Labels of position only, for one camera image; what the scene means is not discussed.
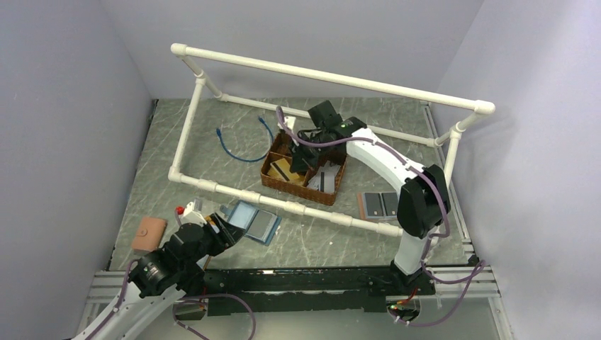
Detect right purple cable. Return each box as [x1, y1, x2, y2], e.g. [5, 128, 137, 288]
[275, 106, 486, 329]

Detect grey cards in basket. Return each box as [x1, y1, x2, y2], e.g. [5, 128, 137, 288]
[307, 161, 341, 194]

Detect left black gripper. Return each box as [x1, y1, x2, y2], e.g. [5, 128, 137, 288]
[180, 211, 246, 271]

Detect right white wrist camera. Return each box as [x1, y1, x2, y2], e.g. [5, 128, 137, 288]
[283, 115, 298, 134]

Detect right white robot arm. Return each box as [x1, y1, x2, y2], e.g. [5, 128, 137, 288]
[276, 101, 450, 294]

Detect brown wicker divided basket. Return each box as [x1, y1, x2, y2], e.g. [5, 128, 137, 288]
[260, 132, 347, 206]

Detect blue ethernet cable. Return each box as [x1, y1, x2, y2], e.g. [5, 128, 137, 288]
[215, 115, 275, 164]

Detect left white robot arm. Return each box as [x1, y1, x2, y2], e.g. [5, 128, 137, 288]
[76, 213, 246, 339]

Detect blue card holder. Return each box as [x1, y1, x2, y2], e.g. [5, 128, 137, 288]
[220, 200, 281, 246]

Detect purple cable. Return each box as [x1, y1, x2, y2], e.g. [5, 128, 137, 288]
[275, 106, 486, 329]
[84, 206, 184, 340]

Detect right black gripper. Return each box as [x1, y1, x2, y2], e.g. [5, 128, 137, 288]
[288, 130, 330, 173]

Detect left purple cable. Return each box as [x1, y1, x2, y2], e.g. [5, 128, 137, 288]
[84, 206, 184, 340]

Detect gold cards in basket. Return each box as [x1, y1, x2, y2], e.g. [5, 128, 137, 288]
[267, 163, 304, 186]

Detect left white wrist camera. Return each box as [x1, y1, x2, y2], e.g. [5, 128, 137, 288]
[174, 198, 207, 226]

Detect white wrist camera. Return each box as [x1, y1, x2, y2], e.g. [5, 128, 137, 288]
[174, 198, 207, 226]
[283, 115, 298, 134]

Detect dark grey credit card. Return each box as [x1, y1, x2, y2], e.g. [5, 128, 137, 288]
[247, 210, 277, 242]

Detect white PVC pipe frame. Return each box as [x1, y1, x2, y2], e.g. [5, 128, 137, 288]
[168, 43, 495, 237]

